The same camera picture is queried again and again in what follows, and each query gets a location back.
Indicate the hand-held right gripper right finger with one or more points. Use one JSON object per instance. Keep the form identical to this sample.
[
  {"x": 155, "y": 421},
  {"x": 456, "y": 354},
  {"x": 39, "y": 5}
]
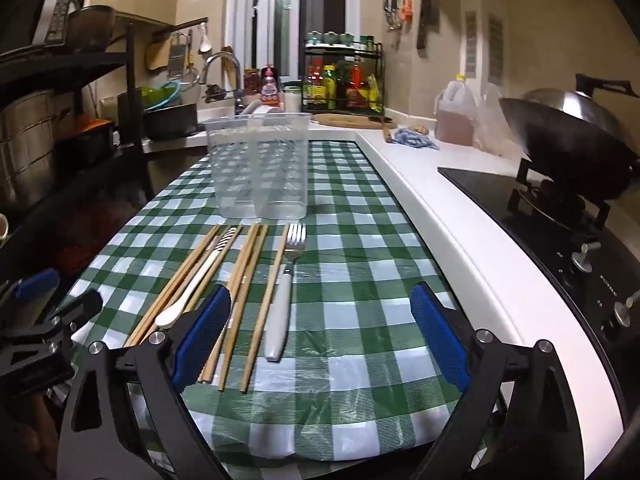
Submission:
[{"x": 440, "y": 340}]

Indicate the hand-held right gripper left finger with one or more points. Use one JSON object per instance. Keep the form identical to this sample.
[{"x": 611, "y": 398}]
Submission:
[{"x": 200, "y": 337}]

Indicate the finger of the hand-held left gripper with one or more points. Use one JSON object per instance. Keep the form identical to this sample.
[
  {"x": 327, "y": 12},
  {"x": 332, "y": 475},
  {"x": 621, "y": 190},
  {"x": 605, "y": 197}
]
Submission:
[
  {"x": 35, "y": 284},
  {"x": 77, "y": 310}
]

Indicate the row of wooden chopsticks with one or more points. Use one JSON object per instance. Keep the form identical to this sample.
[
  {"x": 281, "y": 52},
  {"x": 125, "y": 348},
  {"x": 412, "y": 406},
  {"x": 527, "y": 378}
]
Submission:
[{"x": 252, "y": 310}]

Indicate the green checkered tablecloth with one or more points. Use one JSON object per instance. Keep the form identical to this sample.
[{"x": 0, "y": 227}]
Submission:
[{"x": 350, "y": 310}]

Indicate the steel stockpot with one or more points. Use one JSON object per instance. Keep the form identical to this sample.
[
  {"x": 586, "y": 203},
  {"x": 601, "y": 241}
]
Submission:
[{"x": 30, "y": 150}]

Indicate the black gas stove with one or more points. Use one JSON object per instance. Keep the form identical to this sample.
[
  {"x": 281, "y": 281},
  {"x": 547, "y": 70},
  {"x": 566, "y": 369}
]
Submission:
[{"x": 515, "y": 220}]

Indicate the orange lidded pot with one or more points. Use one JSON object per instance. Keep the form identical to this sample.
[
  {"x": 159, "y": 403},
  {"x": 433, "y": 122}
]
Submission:
[{"x": 92, "y": 132}]

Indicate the metal stove knob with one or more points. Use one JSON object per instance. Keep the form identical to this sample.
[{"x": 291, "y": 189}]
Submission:
[
  {"x": 627, "y": 312},
  {"x": 585, "y": 259}
]

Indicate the black shelf rack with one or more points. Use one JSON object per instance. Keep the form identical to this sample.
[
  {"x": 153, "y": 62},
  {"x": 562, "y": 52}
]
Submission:
[{"x": 131, "y": 110}]

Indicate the blue cloth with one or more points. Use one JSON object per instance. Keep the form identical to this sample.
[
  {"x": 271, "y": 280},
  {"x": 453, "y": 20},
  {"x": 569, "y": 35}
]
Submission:
[{"x": 415, "y": 140}]

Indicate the black cooking pot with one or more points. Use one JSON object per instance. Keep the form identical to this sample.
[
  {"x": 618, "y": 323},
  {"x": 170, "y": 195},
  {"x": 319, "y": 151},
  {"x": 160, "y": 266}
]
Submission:
[{"x": 170, "y": 122}]

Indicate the ginger pieces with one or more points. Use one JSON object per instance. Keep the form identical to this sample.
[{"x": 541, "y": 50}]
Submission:
[{"x": 420, "y": 130}]

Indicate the plastic oil jug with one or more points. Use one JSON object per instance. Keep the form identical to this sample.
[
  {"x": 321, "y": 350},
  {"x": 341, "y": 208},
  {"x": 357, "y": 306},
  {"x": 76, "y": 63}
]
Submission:
[{"x": 454, "y": 120}]

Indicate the clear plastic bag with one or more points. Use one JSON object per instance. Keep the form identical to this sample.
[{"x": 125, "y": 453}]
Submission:
[{"x": 492, "y": 125}]

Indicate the black wok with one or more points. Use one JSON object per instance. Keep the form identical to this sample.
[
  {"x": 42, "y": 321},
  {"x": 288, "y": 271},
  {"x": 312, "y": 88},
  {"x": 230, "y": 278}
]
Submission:
[{"x": 565, "y": 155}]

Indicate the green colander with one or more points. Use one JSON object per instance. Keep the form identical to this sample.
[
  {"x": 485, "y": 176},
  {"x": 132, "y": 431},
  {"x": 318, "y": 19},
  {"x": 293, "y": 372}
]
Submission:
[{"x": 157, "y": 94}]

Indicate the round wooden cutting board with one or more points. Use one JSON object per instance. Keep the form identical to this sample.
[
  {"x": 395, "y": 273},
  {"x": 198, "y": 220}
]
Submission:
[{"x": 345, "y": 121}]

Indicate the white jar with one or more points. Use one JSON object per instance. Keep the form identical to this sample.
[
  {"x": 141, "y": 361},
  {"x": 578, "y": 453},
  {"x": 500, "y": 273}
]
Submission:
[{"x": 292, "y": 99}]

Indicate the yellow seasoning packet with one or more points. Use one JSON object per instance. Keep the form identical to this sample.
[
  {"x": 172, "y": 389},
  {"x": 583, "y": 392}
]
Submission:
[{"x": 375, "y": 92}]

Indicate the hanging mesh strainer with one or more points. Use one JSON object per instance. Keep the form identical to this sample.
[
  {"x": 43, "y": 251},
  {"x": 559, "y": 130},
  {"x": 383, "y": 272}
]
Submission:
[{"x": 189, "y": 79}]

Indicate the pink dish soap bottle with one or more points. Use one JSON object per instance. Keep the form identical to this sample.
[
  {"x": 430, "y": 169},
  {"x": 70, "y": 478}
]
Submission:
[{"x": 270, "y": 87}]

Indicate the hanging wooden board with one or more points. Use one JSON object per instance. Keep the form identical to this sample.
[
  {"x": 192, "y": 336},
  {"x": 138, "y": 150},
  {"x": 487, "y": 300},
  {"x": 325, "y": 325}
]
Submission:
[{"x": 157, "y": 55}]

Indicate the dark round pan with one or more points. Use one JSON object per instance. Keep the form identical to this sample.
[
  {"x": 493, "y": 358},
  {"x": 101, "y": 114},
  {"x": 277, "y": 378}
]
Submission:
[{"x": 90, "y": 27}]

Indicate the red chili jar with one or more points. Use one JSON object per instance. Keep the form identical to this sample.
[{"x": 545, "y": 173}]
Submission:
[{"x": 251, "y": 80}]

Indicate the metal wok lid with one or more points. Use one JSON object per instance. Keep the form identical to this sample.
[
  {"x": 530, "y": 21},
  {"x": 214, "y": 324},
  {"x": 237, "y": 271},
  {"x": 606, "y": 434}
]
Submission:
[{"x": 565, "y": 107}]

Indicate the metal grater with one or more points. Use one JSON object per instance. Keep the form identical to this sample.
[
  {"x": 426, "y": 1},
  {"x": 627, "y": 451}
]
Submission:
[{"x": 176, "y": 57}]

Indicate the red vinegar bottle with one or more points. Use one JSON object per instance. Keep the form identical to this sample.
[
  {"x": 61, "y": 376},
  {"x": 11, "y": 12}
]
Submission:
[{"x": 357, "y": 82}]

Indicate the red-capped sauce bottle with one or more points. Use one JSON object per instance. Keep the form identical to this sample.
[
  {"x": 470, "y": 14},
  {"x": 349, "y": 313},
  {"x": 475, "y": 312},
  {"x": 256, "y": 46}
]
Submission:
[{"x": 314, "y": 85}]

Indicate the black spice rack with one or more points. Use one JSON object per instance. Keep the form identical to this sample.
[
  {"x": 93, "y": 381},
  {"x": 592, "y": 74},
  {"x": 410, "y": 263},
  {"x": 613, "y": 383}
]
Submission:
[{"x": 303, "y": 80}]

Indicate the dark control panel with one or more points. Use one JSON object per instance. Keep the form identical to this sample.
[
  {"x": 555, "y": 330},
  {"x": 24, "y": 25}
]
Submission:
[{"x": 59, "y": 7}]

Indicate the chrome faucet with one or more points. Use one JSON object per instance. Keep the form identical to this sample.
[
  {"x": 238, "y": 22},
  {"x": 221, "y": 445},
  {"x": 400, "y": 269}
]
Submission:
[{"x": 212, "y": 60}]

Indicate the yellow-green sauce bottle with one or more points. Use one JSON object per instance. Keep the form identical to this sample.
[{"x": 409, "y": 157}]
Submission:
[{"x": 329, "y": 85}]

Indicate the white ladle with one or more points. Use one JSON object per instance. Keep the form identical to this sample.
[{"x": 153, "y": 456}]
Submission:
[{"x": 204, "y": 42}]

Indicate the row of small spice jars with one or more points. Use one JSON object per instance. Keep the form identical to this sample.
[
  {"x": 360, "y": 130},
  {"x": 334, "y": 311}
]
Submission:
[{"x": 332, "y": 39}]

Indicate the window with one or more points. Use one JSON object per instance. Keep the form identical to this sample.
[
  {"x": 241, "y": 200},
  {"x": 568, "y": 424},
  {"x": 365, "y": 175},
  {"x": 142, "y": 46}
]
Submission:
[{"x": 295, "y": 10}]

